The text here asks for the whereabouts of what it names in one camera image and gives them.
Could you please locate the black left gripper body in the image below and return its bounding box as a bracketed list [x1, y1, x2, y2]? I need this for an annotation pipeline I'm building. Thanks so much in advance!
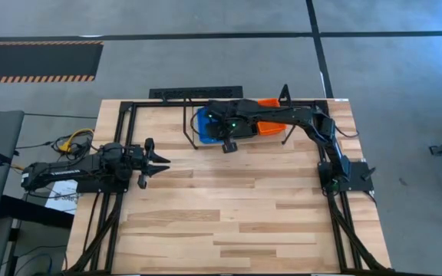
[123, 137, 156, 190]

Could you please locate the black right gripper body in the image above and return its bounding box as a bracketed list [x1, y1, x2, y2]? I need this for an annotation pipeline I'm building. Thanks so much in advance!
[205, 98, 261, 154]

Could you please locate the blue plastic basket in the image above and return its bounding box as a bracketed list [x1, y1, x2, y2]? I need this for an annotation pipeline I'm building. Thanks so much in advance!
[196, 107, 226, 145]

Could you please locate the red plastic basket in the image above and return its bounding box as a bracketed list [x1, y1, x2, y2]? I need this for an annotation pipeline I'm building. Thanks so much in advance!
[256, 97, 289, 137]

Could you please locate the black perforated floor grate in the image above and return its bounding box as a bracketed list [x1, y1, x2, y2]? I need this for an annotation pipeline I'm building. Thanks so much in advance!
[149, 86, 243, 100]

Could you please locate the white printed paper sheet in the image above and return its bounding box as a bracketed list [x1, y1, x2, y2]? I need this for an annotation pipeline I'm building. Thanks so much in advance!
[45, 179, 79, 215]

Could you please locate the black desk foot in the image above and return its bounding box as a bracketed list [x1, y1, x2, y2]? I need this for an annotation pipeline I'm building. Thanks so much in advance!
[0, 195, 74, 230]

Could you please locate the black hazard-striped floor mat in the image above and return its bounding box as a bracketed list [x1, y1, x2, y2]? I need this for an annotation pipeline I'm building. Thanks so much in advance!
[0, 41, 104, 84]

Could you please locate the wooden shelf with black frame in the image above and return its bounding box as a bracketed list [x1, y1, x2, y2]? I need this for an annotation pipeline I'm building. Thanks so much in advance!
[182, 84, 297, 150]

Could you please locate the black aluminium table frame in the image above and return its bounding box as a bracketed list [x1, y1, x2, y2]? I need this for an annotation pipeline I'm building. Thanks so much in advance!
[65, 100, 393, 276]

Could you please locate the yellow cable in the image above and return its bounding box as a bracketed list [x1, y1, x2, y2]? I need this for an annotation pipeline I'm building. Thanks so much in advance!
[60, 129, 95, 153]

